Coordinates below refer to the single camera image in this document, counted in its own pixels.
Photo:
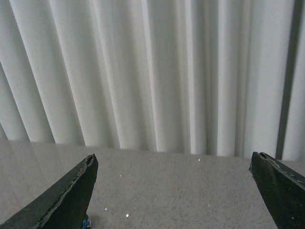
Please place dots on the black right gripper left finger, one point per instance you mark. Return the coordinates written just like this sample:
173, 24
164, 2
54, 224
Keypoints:
62, 206

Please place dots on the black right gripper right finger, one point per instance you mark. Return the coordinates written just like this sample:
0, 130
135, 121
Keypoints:
282, 190

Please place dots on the blue and white object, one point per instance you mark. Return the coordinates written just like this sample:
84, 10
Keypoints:
87, 223

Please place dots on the white pleated curtain right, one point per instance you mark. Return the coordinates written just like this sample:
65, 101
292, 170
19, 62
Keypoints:
294, 146

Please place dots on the white pleated curtain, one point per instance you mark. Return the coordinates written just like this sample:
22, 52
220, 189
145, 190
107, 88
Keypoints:
191, 76
294, 146

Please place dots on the white pleated curtain left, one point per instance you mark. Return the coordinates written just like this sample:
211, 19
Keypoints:
191, 76

